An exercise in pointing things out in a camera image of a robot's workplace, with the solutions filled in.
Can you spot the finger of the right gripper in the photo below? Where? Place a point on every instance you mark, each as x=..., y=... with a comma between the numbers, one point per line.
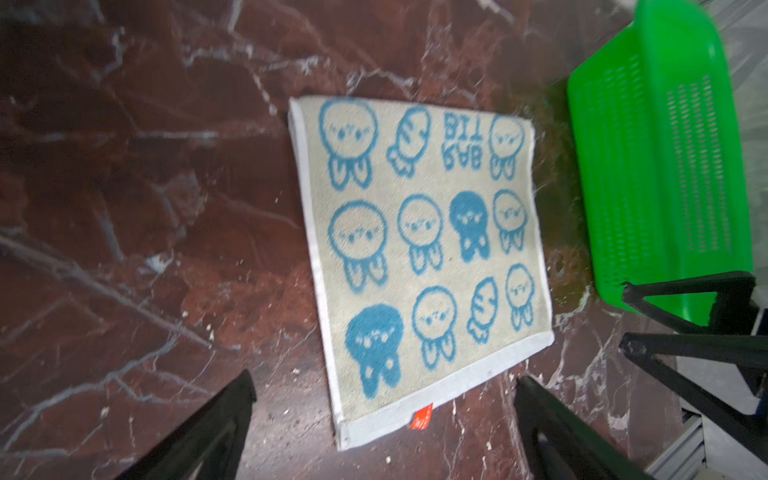
x=722, y=377
x=720, y=304

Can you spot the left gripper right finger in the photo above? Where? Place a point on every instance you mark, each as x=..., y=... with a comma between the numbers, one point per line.
x=559, y=445

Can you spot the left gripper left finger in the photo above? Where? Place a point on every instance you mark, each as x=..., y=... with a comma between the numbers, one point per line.
x=209, y=444

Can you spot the green plastic basket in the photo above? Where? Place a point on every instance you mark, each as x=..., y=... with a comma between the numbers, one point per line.
x=659, y=152

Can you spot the teal patterned towel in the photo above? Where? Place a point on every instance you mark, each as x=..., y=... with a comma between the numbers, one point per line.
x=426, y=253

